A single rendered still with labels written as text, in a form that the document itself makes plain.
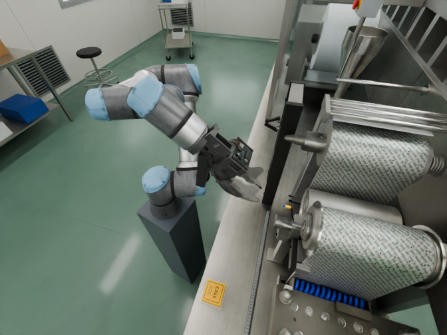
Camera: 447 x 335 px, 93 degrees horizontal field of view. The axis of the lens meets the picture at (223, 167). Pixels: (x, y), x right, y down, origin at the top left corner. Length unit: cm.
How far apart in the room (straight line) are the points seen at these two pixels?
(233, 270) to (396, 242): 54
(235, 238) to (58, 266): 165
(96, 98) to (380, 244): 72
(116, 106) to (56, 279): 183
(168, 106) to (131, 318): 166
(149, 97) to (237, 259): 71
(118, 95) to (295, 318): 76
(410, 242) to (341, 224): 14
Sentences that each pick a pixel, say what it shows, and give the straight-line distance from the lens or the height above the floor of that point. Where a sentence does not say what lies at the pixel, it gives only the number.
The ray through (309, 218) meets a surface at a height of 129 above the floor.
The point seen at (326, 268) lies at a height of 117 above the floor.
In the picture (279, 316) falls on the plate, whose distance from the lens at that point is 77.
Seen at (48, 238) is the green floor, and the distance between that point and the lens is 246.
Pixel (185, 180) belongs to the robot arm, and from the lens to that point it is 86.
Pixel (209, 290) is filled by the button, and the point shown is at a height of 92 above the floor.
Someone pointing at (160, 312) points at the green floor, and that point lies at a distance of 184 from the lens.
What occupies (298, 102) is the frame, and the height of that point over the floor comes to 144.
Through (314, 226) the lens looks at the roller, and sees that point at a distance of 57.
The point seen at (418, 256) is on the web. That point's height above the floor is 130.
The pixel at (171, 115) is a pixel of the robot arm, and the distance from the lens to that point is 42.
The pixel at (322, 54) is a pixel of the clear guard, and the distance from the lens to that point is 136.
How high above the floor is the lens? 178
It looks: 48 degrees down
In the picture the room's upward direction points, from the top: straight up
